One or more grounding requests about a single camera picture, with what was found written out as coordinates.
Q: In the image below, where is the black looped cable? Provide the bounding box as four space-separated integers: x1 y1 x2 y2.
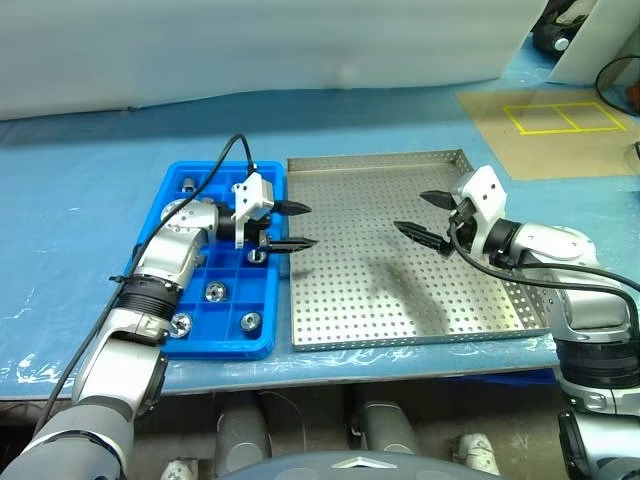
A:
594 54 640 119

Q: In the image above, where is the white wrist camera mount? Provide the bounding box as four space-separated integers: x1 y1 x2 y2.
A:
449 165 508 256
231 172 276 250

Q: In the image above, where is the white robot foot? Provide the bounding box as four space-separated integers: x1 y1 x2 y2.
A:
452 432 501 476
159 457 199 480

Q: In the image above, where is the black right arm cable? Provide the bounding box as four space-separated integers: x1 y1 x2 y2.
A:
448 214 640 341

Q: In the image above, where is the perforated steel tray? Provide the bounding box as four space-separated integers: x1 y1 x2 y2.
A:
286 148 551 353

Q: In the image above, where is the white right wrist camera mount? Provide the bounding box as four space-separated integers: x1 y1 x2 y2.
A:
449 165 508 256

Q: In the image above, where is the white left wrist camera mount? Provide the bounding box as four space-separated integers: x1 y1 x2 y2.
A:
231 172 276 250

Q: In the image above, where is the black rounded device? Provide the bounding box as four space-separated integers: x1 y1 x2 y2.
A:
530 0 596 54

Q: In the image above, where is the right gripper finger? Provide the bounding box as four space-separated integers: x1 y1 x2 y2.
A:
393 221 454 258
419 189 457 212

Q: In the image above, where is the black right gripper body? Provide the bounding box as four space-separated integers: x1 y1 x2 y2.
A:
447 198 484 255

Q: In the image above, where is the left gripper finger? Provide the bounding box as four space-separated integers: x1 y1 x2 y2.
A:
269 237 320 254
272 199 313 217

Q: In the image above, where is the brown cardboard mat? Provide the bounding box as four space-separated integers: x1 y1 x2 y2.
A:
455 88 640 181

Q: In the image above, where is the blue plastic table cover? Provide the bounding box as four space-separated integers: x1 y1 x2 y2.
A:
0 14 640 401

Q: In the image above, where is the grey robot torso plate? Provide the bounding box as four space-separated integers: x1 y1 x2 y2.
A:
217 449 501 480

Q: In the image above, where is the white upright panel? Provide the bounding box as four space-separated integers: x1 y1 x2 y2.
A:
547 0 640 86

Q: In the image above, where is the grey rounded robot leg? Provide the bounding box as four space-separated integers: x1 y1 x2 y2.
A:
214 394 274 474
357 384 419 454

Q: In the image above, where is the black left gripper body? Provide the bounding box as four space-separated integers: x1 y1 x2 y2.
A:
244 205 284 250

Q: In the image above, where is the blue compartment tray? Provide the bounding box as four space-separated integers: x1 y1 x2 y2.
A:
130 160 287 360

